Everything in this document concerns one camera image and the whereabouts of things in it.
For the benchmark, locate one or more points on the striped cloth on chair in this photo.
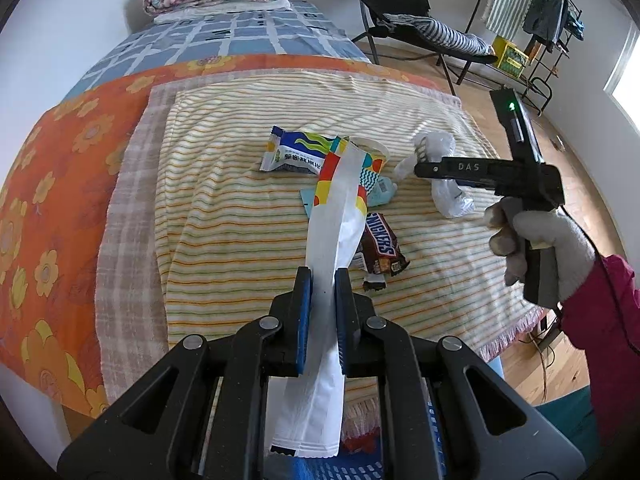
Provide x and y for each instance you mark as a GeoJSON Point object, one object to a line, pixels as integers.
{"type": "Point", "coordinates": [439, 34]}

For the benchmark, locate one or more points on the blue checked bed sheet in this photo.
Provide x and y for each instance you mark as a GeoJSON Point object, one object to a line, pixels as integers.
{"type": "Point", "coordinates": [300, 30]}

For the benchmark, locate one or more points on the blue plastic trash basket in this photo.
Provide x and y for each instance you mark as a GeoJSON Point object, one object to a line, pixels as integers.
{"type": "Point", "coordinates": [364, 461]}

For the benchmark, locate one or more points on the white blue green snack packet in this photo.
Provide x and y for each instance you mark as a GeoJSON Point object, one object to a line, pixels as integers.
{"type": "Point", "coordinates": [295, 151]}

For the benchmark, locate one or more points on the pink sleeve right forearm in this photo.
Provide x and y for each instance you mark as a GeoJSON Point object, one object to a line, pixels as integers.
{"type": "Point", "coordinates": [602, 319]}

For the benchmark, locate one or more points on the white gloved right hand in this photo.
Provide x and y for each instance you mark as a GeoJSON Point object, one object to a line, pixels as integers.
{"type": "Point", "coordinates": [574, 254]}

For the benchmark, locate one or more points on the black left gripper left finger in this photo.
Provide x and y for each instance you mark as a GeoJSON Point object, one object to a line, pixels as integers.
{"type": "Point", "coordinates": [287, 346]}

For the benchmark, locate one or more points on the brown snickers wrapper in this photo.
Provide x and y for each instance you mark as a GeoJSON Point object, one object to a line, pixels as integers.
{"type": "Point", "coordinates": [378, 254]}

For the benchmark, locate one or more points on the white paper bag wrapper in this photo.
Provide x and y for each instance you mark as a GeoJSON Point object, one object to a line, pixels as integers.
{"type": "Point", "coordinates": [309, 422]}

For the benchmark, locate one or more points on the white plastic bag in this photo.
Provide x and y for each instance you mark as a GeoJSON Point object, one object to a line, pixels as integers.
{"type": "Point", "coordinates": [431, 148]}

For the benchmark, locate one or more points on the black folding chair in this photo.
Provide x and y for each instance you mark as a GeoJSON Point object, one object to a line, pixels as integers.
{"type": "Point", "coordinates": [372, 12]}

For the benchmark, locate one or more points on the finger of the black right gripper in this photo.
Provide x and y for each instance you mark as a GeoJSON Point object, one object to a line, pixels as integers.
{"type": "Point", "coordinates": [455, 168]}

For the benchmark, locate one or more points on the striped yellow towel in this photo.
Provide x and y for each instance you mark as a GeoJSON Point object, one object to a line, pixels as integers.
{"type": "Point", "coordinates": [229, 237]}

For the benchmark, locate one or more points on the dark hanging garment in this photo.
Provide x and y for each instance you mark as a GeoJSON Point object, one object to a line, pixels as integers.
{"type": "Point", "coordinates": [545, 20]}

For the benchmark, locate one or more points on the black clothes rack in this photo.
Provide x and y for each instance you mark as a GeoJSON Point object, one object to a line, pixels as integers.
{"type": "Point", "coordinates": [543, 67]}

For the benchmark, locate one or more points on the yellow green box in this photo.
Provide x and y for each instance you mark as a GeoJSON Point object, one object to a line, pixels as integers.
{"type": "Point", "coordinates": [510, 59]}

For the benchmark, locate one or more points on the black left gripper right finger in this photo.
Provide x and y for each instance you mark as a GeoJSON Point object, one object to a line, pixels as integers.
{"type": "Point", "coordinates": [351, 314]}

